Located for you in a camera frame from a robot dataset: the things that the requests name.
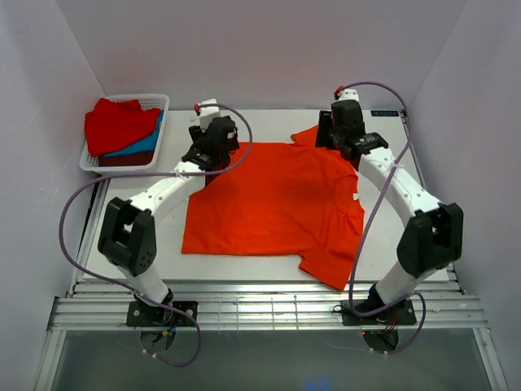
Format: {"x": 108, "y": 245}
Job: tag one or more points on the dark maroon t shirt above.
{"x": 136, "y": 159}

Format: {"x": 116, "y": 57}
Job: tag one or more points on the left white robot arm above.
{"x": 128, "y": 238}

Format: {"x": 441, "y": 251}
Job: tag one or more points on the white plastic basket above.
{"x": 161, "y": 101}

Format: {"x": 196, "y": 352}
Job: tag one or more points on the blue t shirt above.
{"x": 146, "y": 144}

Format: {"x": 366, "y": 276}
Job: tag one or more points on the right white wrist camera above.
{"x": 344, "y": 93}

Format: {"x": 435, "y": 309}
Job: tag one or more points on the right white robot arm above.
{"x": 433, "y": 230}

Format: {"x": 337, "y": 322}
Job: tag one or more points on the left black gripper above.
{"x": 198, "y": 137}

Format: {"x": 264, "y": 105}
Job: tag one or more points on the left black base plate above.
{"x": 141, "y": 315}

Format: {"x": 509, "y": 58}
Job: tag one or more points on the aluminium frame rails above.
{"x": 257, "y": 306}

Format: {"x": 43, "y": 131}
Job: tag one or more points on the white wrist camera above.
{"x": 344, "y": 93}
{"x": 208, "y": 110}

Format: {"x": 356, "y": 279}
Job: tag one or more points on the blue table label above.
{"x": 385, "y": 113}

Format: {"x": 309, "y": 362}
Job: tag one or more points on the red t shirt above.
{"x": 112, "y": 126}

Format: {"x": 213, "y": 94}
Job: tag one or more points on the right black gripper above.
{"x": 325, "y": 123}

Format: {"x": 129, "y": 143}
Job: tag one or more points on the orange t shirt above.
{"x": 283, "y": 199}

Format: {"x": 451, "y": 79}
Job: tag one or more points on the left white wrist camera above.
{"x": 208, "y": 110}

